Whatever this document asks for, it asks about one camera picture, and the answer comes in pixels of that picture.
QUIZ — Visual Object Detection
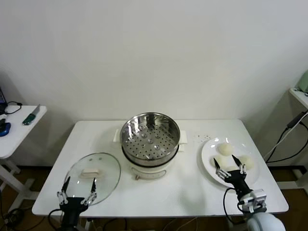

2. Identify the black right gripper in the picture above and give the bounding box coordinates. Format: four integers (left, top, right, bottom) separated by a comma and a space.
213, 154, 252, 194

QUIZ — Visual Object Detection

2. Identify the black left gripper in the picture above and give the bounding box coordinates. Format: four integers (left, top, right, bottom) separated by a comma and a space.
56, 176, 97, 231

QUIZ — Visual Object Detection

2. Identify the round glass pot lid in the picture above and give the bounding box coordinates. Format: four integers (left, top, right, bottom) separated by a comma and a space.
64, 152, 121, 207

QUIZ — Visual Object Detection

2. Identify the perforated steel steamer basket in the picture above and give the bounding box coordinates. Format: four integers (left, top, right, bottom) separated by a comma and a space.
119, 112, 181, 168

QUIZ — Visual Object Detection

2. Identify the round white plate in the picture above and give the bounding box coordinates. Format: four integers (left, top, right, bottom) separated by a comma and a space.
201, 137, 261, 189

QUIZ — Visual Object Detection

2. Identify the white electric cooker base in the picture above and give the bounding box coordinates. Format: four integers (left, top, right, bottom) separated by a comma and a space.
113, 128, 188, 180

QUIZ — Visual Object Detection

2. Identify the white side table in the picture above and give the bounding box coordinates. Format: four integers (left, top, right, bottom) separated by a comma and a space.
0, 105, 48, 214

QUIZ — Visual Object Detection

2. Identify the blue computer mouse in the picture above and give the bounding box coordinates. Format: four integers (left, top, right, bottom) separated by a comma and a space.
0, 122, 12, 137

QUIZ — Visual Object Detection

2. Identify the white shelf table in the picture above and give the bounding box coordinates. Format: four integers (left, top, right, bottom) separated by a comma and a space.
288, 88, 308, 188

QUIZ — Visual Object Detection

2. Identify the pale green appliance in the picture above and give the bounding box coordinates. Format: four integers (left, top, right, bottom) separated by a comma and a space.
295, 72, 308, 93

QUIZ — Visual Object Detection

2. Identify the dark laptop edge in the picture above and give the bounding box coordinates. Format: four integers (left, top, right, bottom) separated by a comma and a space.
0, 86, 7, 115

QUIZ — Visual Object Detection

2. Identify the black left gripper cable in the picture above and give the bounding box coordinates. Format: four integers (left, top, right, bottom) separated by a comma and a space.
47, 208, 64, 229

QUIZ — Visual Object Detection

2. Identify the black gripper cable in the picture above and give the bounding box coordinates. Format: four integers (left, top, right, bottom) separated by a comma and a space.
47, 208, 64, 229
223, 187, 241, 225

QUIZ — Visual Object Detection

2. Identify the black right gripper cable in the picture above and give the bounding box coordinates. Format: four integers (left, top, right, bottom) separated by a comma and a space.
223, 187, 241, 225

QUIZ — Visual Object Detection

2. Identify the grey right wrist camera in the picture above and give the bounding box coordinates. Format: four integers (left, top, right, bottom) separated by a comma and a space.
240, 189, 268, 212

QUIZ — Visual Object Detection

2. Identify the white wall cable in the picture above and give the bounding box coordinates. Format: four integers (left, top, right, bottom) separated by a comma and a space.
262, 117, 308, 161

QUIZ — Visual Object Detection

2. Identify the black floor cable tangle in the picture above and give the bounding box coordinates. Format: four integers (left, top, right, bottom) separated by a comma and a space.
0, 208, 26, 231

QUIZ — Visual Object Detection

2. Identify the black adapter with cable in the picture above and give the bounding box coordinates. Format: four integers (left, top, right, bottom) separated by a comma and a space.
263, 111, 308, 164

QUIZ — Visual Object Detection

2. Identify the green handled knife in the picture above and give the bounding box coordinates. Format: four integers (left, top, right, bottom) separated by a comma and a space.
22, 103, 41, 126

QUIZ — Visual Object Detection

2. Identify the thin black looped cable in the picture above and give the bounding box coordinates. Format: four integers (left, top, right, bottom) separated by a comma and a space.
4, 101, 23, 116

